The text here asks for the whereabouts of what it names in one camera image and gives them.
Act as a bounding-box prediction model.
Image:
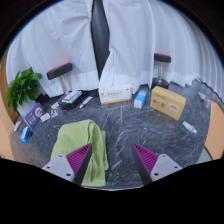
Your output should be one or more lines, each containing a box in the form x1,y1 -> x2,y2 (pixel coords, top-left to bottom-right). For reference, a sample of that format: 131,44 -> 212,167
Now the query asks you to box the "green potted plant white pot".
5,66 -> 44,118

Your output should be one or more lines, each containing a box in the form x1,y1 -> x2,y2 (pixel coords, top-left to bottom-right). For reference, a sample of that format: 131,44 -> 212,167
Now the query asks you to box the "flat white packet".
13,120 -> 23,132

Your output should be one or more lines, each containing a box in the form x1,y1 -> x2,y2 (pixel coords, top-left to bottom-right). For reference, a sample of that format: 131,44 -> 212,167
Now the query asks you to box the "purple cardboard box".
23,102 -> 46,131

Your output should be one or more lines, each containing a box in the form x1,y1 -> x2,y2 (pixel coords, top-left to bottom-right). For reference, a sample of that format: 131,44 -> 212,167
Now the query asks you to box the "green towel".
49,118 -> 110,188

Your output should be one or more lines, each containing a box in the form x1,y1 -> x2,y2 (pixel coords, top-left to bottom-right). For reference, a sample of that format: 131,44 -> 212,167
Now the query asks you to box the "clear sachet with brown contents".
49,107 -> 60,119

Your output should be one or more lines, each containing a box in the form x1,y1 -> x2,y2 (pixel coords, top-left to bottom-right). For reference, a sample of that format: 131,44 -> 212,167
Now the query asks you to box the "white curtain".
5,0 -> 102,98
97,0 -> 224,103

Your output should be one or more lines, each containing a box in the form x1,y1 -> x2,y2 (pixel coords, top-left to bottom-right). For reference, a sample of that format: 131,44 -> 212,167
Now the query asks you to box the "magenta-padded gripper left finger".
41,143 -> 93,186

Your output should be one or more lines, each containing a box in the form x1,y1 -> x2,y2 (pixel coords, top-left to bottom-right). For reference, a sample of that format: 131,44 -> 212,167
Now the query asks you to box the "small purple object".
202,98 -> 212,110

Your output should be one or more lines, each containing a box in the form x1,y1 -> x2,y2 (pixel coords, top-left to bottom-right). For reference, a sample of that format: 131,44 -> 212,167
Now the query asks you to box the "yellow cardboard box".
149,85 -> 187,121

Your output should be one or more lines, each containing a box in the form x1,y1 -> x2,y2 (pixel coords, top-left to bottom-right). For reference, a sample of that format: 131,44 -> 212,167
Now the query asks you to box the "white and blue flat box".
61,89 -> 83,104

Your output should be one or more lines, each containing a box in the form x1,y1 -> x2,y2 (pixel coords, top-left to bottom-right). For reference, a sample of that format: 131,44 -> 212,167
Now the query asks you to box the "small white and blue tube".
181,120 -> 199,135

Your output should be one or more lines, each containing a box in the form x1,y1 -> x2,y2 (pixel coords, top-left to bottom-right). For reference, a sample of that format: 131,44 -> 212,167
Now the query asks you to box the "small white and blue carton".
133,89 -> 148,110

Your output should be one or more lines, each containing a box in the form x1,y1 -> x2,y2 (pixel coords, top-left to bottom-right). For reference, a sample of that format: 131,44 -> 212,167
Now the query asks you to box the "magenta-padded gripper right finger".
130,143 -> 184,186

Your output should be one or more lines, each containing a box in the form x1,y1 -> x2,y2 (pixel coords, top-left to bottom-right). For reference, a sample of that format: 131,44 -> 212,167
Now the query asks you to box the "white and orange box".
98,83 -> 134,106

